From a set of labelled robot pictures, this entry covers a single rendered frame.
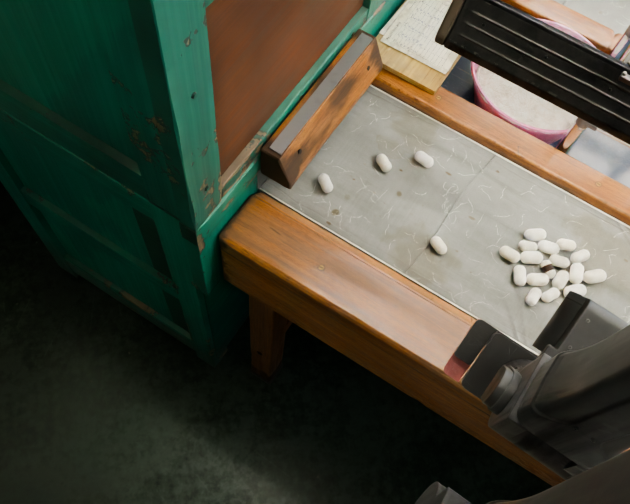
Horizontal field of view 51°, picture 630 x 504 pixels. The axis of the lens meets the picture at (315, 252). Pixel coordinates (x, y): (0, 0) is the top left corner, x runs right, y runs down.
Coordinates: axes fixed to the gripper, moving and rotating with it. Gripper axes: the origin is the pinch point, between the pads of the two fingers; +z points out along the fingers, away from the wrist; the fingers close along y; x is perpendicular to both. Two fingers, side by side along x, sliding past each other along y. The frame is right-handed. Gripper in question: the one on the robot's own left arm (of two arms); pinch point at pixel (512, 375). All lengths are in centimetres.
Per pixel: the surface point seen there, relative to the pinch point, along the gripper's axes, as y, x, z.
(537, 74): 16.7, -32.5, 8.4
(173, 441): 44, 65, 79
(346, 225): 30.0, -3.4, 30.5
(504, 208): 10.3, -20.6, 39.2
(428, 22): 41, -43, 46
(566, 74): 13.7, -34.0, 7.7
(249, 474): 24, 61, 81
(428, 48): 38, -39, 44
